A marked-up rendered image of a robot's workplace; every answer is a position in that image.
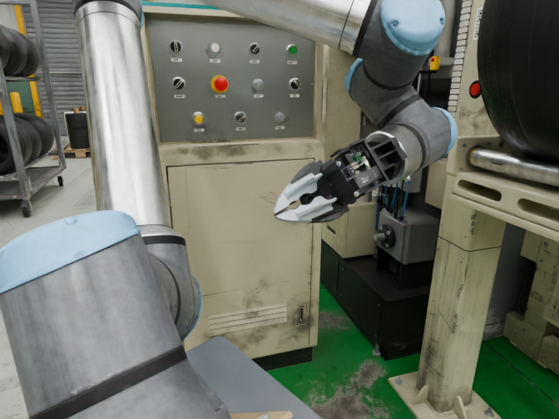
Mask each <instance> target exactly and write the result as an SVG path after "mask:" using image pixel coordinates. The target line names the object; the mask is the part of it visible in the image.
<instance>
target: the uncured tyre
mask: <svg viewBox="0 0 559 419"><path fill-rule="evenodd" d="M477 72H478V80H479V86H480V90H481V94H482V100H483V103H484V106H485V108H486V111H487V114H488V117H489V119H490V121H491V123H492V125H493V126H494V128H495V130H496V131H497V133H498V134H499V135H500V136H501V138H502V139H503V140H504V141H505V142H506V143H507V144H508V145H509V146H510V147H511V148H512V149H514V150H515V151H516V152H517V153H519V154H521V155H523V156H525V157H529V158H534V159H539V160H546V161H551V162H556V163H559V0H485V2H484V5H483V9H482V16H481V20H480V25H479V30H478V37H477Z"/></svg>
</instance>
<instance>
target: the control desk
mask: <svg viewBox="0 0 559 419"><path fill-rule="evenodd" d="M142 9H143V12H144V23H143V26H142V29H141V32H140V34H141V44H142V49H143V54H144V60H145V65H146V75H147V80H148V86H149V92H150V97H151V106H152V112H153V117H154V122H155V128H156V138H157V144H158V149H159V154H160V160H161V169H162V175H163V180H164V186H165V192H166V201H167V207H168V212H169V217H170V223H171V228H172V229H173V230H174V231H176V232H177V233H179V234H181V235H182V236H184V237H185V240H186V248H187V254H188V259H189V265H190V272H191V273H192V275H193V276H194V277H195V279H196V280H197V282H198V284H199V286H200V291H201V296H202V309H201V314H200V318H199V320H198V323H197V324H196V326H195V328H194V329H193V331H192V332H191V333H190V335H189V336H188V337H187V338H186V339H185V340H184V341H183V342H182V345H183V348H184V349H185V352H187V351H189V350H191V349H192V348H194V347H196V346H198V345H200V344H202V343H204V342H206V341H208V340H210V339H212V338H214V337H225V338H226V339H227V340H229V341H230V342H231V343H232V344H234V345H235V346H236V347H237V348H238V349H239V350H241V352H243V353H244V354H245V355H246V356H247V357H249V358H250V359H251V360H252V361H254V362H255V363H256V364H257V365H259V366H260V367H261V368H262V369H264V370H265V371H269V370H274V369H278V368H282V367H288V366H293V365H297V364H301V363H305V362H312V361H313V346H317V339H318V318H319V276H320V254H321V232H322V223H290V222H286V221H283V220H279V219H276V218H275V215H274V214H273V210H274V207H275V203H276V201H277V199H278V198H279V197H280V195H281V194H282V192H283V191H284V189H285V188H286V187H287V185H288V183H289V182H290V181H291V180H292V179H293V178H294V176H295V175H296V174H297V172H298V171H299V170H301V169H302V168H303V167H304V166H305V165H307V164H308V163H311V162H318V161H319V160H321V161H322V163H323V164H324V147H325V142H324V139H325V134H326V112H327V91H328V69H329V46H327V45H325V44H323V43H320V42H316V41H313V40H310V39H308V38H305V37H301V36H298V35H295V34H293V33H291V32H287V31H284V30H281V29H278V28H276V27H272V26H269V25H266V24H264V23H261V22H257V21H255V20H252V19H249V18H247V17H242V16H240V15H237V14H234V13H232V12H228V11H226V10H213V9H199V8H184V7H157V6H142Z"/></svg>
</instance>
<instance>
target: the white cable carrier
mask: <svg viewBox="0 0 559 419"><path fill-rule="evenodd" d="M463 1H466V2H464V3H463V5H462V7H465V8H463V9H462V11H461V14H465V15H462V16H461V17H460V21H463V22H460V24H459V27H461V28H459V30H458V33H460V34H459V35H458V40H461V41H458V42H457V46H458V47H457V48H456V52H461V53H456V54H455V58H457V59H456V60H455V61H454V65H457V66H454V67H453V70H454V72H453V76H458V77H453V78H452V82H457V83H453V84H452V85H451V88H457V89H452V90H451V91H450V94H456V95H450V96H449V100H455V101H449V103H448V105H449V107H448V111H453V112H449V114H450V115H451V116H452V117H453V119H454V120H455V119H456V118H455V117H456V113H457V112H456V111H457V105H458V96H459V95H458V94H459V90H460V89H459V88H460V85H461V83H460V82H461V79H462V78H461V76H462V73H463V72H462V70H463V62H464V57H465V51H466V47H465V46H466V45H467V40H466V39H467V34H468V28H469V23H470V17H471V11H472V0H469V1H468V0H463ZM466 20H467V21H466ZM462 33H464V34H462ZM461 46H462V47H461ZM458 58H462V59H458ZM460 64H461V65H460Z"/></svg>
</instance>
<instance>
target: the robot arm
mask: <svg viewBox="0 0 559 419"><path fill-rule="evenodd" d="M196 1H198V2H202V3H205V4H208V5H211V6H213V7H217V8H220V9H223V10H226V11H228V12H232V13H234V14H237V15H240V16H242V17H247V18H249V19H252V20H255V21H257V22H261V23H264V24H266V25H269V26H272V27H276V28H278V29H281V30H284V31H287V32H291V33H293V34H295V35H298V36H301V37H305V38H308V39H310V40H313V41H316V42H320V43H323V44H325V45H327V46H330V47H334V48H337V49H339V50H342V51H345V52H348V53H349V54H350V55H351V56H355V57H358V59H357V60H356V61H355V62H354V64H353V65H352V66H351V67H350V68H349V72H348V73H347V75H346V77H345V80H344V85H345V88H346V90H347V92H348V93H349V95H350V97H351V99H352V100H353V101H355V102H356V103H357V104H358V106H359V107H360V108H361V110H362V111H363V112H364V114H365V115H366V116H367V117H368V118H369V119H370V120H371V122H372V123H373V124H374V126H375V127H376V128H377V129H378V131H375V132H374V133H372V134H370V135H369V136H367V138H366V139H364V138H363V139H361V140H357V141H355V142H354V143H352V144H349V145H347V146H345V147H342V148H340V149H338V150H337V151H335V152H334V153H333V154H332V155H331V156H330V157H331V158H332V157H335V156H336V155H338V156H337V157H336V158H334V160H332V159H331V160H329V161H326V162H325V163H324V164H323V163H322V161H321V160H319V161H318V162H311V163H308V164H307V165H305V166H304V167H303V168H302V169H301V170H299V171H298V172H297V174H296V175H295V176H294V178H293V179H292V180H291V181H290V182H289V183H288V185H287V187H286V188H285V189H284V191H283V192H282V194H281V195H280V196H279V198H278V199H277V201H276V203H275V207H274V210H273V214H274V215H275V218H276V219H279V220H283V221H286V222H290V223H327V222H330V221H333V220H335V219H337V218H338V217H340V216H342V215H343V214H344V213H346V212H348V211H349V207H348V205H349V204H351V205H352V204H353V203H355V202H356V199H358V198H360V197H362V196H364V195H366V194H367V193H369V192H370V191H372V190H375V189H377V188H378V187H379V186H381V185H395V184H397V183H398V182H399V181H401V180H405V181H407V182H408V181H410V180H411V177H410V175H412V174H414V173H416V172H417V171H419V170H421V169H422V168H424V167H426V166H427V165H430V164H431V163H433V162H436V161H438V160H441V159H442V158H443V157H444V156H445V155H446V154H447V153H448V152H449V151H450V150H451V149H452V148H453V146H454V145H455V142H456V140H457V136H458V128H457V125H456V122H455V120H454V119H453V117H452V116H451V115H450V114H449V113H448V112H447V111H445V110H444V109H441V108H438V107H429V106H428V104H427V103H426V102H425V101H424V99H423V98H422V97H421V96H420V95H419V94H418V93H417V92H416V91H415V90H414V88H413V87H412V86H411V85H412V83H413V81H414V79H415V77H416V75H417V74H418V72H419V70H420V68H421V67H422V65H423V64H424V62H425V60H426V59H427V57H428V55H429V53H430V52H431V51H432V50H433V49H434V48H435V47H436V45H437V43H438V38H439V36H440V34H441V32H442V30H443V27H444V23H445V13H444V9H443V5H442V4H441V2H440V1H439V0H196ZM72 4H73V11H74V18H75V25H76V28H77V34H78V42H79V50H80V58H81V66H82V81H83V89H84V97H85V105H86V114H87V129H88V136H89V145H90V152H91V161H92V175H93V184H94V191H95V200H96V212H90V213H85V214H78V215H74V216H72V217H68V218H65V219H60V220H57V221H54V222H51V223H49V224H45V225H43V226H40V227H38V228H35V229H33V230H30V231H28V232H26V233H25V234H22V235H20V236H18V237H16V238H15V239H13V240H12V241H10V242H9V243H8V244H6V245H4V246H3V247H2V248H1V249H0V309H1V313H2V318H3V321H4V325H5V328H6V331H7V337H8V341H9V343H10V347H11V350H12V356H13V360H14V362H15V366H16V369H17V375H18V379H19V382H20V385H21V389H22V394H23V398H24V401H25V404H26V408H27V414H28V417H29V419H231V416H230V413H229V411H228V409H227V407H226V405H225V404H224V403H223V402H222V401H221V400H220V399H219V398H218V397H217V396H216V394H215V393H214V392H213V391H212V390H211V389H210V388H209V386H208V385H207V384H206V383H205V382H204V381H203V380H202V379H201V377H200V376H199V375H198V374H197V373H196V372H195V370H194V369H193V368H192V367H191V365H190V363H189V360H188V358H187V356H186V352H185V349H184V348H183V345H182V342H183V341H184V340H185V339H186V338H187V337H188V336H189V335H190V333H191V332H192V331H193V329H194V328H195V326H196V324H197V323H198V320H199V318H200V314H201V309H202V296H201V291H200V286H199V284H198V282H197V280H196V279H195V277H194V276H193V275H192V273H191V272H190V265H189V259H188V254H187V248H186V240H185V237H184V236H182V235H181V234H179V233H177V232H176V231H174V230H173V229H172V228H171V223H170V217H169V212H168V207H167V201H166V192H165V186H164V180H163V175H162V169H161V160H160V154H159V149H158V144H157V138H156V128H155V122H154V117H153V112H152V106H151V97H150V92H149V86H148V80H147V75H146V65H145V60H144V54H143V49H142V44H141V34H140V32H141V29H142V26H143V23H144V12H143V9H142V5H141V0H72ZM360 144H361V145H362V147H361V148H360V149H359V148H357V146H359V145H360ZM298 200H300V202H301V205H300V206H298V207H297V208H295V209H287V207H288V206H289V205H292V204H293V203H295V202H296V201H298ZM285 209H287V210H285ZM283 210H284V211H283ZM282 211H283V212H282ZM280 212H281V213H280Z"/></svg>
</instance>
